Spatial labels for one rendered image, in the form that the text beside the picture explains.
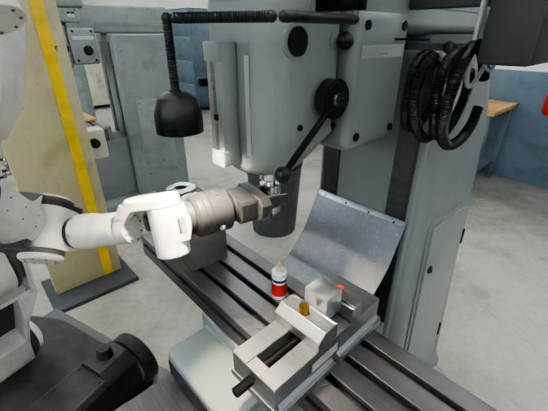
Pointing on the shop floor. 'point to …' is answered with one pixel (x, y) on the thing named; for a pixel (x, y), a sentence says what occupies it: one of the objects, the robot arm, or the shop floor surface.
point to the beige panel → (60, 158)
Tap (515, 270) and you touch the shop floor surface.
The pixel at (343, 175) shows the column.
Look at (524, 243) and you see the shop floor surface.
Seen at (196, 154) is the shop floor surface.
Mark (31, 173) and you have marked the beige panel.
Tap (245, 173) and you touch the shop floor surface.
